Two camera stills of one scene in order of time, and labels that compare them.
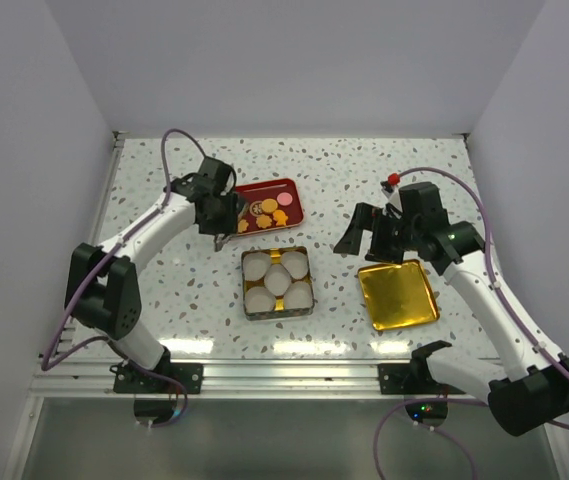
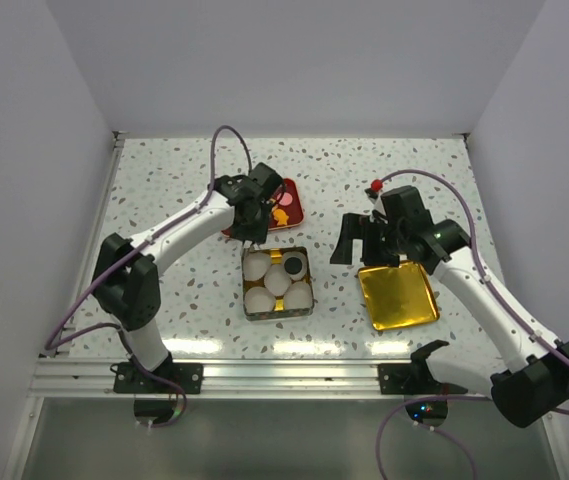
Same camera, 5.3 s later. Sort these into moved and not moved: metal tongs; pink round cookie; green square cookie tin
Moved: metal tongs
Not moved: pink round cookie; green square cookie tin
